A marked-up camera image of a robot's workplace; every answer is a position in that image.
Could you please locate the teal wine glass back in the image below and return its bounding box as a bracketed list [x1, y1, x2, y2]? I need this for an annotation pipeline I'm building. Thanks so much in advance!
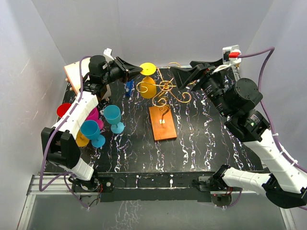
[81, 120, 106, 148]

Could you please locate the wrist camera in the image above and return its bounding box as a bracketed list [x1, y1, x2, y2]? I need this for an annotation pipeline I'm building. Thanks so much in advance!
[212, 45, 241, 74]
[103, 48, 114, 63]

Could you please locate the pink wine glass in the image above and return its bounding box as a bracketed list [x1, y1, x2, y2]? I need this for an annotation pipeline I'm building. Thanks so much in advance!
[86, 108, 104, 130]

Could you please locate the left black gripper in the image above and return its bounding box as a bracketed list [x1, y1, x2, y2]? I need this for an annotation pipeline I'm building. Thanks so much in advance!
[103, 57, 143, 85]

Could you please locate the light blue wine glass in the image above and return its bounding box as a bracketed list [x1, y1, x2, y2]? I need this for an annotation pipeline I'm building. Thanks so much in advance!
[103, 104, 125, 134]

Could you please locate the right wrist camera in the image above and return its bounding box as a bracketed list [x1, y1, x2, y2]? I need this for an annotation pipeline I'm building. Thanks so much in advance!
[212, 45, 241, 74]

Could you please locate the white cylindrical box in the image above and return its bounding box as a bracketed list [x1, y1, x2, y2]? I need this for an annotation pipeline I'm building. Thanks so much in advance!
[64, 61, 111, 103]

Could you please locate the wooden rack base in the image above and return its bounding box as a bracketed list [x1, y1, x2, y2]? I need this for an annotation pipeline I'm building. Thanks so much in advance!
[149, 106, 177, 141]

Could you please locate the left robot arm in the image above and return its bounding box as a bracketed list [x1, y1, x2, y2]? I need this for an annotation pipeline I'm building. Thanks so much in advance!
[40, 54, 143, 191]

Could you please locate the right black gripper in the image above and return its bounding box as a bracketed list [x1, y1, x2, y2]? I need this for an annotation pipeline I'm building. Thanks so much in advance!
[171, 59, 233, 117]

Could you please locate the gold wire glass rack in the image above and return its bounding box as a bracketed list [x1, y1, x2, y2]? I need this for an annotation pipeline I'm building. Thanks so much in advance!
[136, 66, 191, 109]

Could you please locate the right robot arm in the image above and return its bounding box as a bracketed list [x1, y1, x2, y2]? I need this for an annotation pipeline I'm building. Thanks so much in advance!
[170, 60, 307, 209]

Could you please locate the blue stapler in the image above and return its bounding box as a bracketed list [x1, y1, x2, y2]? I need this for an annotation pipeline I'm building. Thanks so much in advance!
[125, 80, 134, 97]

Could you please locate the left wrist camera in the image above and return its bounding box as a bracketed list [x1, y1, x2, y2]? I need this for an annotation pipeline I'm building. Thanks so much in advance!
[103, 48, 114, 63]

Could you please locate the red wine glass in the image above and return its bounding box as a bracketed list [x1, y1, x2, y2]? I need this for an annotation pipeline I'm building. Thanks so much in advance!
[57, 103, 71, 118]

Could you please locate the yellow wine glass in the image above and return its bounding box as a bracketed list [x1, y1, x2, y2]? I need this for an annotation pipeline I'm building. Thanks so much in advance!
[139, 62, 156, 99]
[76, 130, 90, 147]

